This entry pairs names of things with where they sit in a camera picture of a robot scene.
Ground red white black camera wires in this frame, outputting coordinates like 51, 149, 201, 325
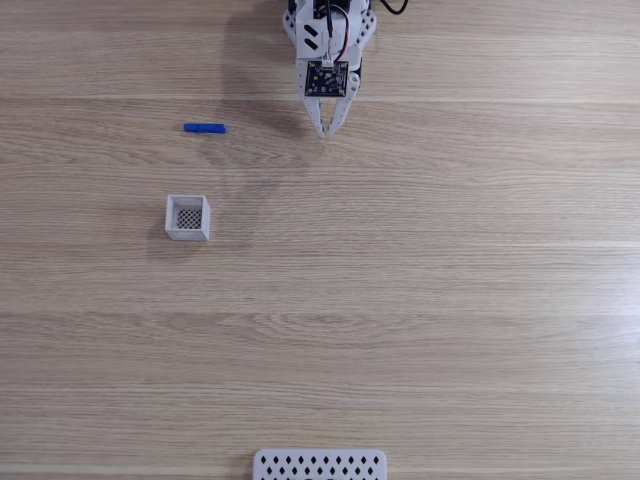
322, 0, 352, 67

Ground white perforated plate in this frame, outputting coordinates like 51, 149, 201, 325
252, 448, 388, 480

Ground small white lattice crate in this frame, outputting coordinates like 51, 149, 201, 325
164, 194, 212, 242

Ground black camera circuit board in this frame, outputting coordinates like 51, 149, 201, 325
305, 60, 350, 98

